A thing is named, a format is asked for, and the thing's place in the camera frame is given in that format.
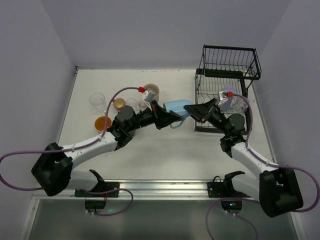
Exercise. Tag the lavender plastic cup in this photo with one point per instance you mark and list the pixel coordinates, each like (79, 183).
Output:
(230, 93)

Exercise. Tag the clear faceted glass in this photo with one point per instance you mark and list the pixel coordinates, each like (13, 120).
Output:
(240, 106)

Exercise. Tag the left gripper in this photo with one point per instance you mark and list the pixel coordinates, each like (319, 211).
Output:
(155, 114)

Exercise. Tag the beige seahorse mug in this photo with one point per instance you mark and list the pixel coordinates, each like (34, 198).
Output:
(141, 104)

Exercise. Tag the dark teal cup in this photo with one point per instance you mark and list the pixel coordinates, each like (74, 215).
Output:
(132, 132)

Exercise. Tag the black wire dish rack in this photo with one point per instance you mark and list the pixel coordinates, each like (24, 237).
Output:
(225, 68)

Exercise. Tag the light blue faceted mug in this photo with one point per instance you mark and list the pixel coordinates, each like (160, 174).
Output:
(177, 106)

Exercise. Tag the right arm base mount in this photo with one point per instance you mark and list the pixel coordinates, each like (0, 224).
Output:
(223, 188)

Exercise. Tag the orange ceramic mug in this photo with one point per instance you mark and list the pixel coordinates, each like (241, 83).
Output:
(118, 103)

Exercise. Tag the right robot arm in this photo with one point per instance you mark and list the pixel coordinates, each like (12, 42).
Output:
(275, 187)

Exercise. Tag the small clear glass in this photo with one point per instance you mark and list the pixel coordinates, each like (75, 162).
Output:
(131, 102)

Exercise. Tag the clear plastic tumbler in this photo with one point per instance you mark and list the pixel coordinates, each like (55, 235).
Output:
(98, 101)

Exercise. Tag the aluminium mounting rail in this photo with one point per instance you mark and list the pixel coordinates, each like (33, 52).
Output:
(151, 190)

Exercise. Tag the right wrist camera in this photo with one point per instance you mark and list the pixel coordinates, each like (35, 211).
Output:
(222, 98)

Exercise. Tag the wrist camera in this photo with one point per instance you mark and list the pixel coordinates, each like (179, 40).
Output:
(222, 98)
(148, 95)

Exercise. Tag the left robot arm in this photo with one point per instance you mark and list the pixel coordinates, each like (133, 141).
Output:
(55, 168)

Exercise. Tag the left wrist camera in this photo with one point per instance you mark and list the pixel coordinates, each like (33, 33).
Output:
(148, 95)

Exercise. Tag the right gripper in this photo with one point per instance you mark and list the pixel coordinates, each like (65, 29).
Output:
(208, 113)

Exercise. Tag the white floral mug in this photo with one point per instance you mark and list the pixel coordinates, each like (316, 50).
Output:
(100, 122)

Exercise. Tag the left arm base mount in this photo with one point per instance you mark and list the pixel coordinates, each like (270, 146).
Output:
(102, 189)

